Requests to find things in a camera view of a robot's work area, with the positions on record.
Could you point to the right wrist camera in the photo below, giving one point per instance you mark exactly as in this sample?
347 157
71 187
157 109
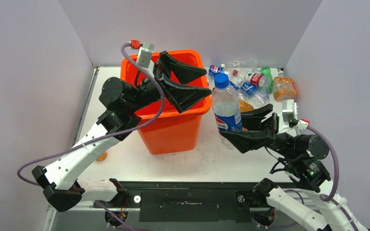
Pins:
289 117

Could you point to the blue cap pepsi bottle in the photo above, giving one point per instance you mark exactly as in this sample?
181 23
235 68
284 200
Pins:
225 104

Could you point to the pepsi bottle front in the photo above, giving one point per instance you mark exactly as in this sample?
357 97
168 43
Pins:
235 86

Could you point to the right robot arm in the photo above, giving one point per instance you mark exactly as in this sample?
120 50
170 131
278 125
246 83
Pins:
310 162

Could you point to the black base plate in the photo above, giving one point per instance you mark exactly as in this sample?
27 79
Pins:
189 201

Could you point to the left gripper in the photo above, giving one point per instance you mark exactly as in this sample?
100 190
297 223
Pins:
181 96

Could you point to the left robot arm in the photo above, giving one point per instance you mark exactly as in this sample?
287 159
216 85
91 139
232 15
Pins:
60 180

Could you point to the small orange juice bottle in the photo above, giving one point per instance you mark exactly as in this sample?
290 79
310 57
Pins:
102 157

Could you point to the crushed orange bottle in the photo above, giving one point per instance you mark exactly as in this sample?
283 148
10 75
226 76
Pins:
284 88

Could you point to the orange plastic bin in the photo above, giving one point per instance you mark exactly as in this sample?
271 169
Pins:
172 131

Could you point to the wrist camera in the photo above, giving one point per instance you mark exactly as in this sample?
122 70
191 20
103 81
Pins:
144 58
289 117

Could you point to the orange drink bottle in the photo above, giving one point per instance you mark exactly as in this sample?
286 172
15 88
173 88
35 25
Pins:
245 107

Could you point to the clear empty bottle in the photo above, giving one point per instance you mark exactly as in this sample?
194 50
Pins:
242 63

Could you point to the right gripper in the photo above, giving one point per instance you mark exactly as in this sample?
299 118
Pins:
253 136

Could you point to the pepsi bottle back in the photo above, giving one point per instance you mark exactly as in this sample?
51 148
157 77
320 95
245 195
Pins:
213 70

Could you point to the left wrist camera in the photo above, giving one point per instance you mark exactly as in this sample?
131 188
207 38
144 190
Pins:
144 58

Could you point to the green plastic bottle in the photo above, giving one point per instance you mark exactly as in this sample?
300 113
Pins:
266 71

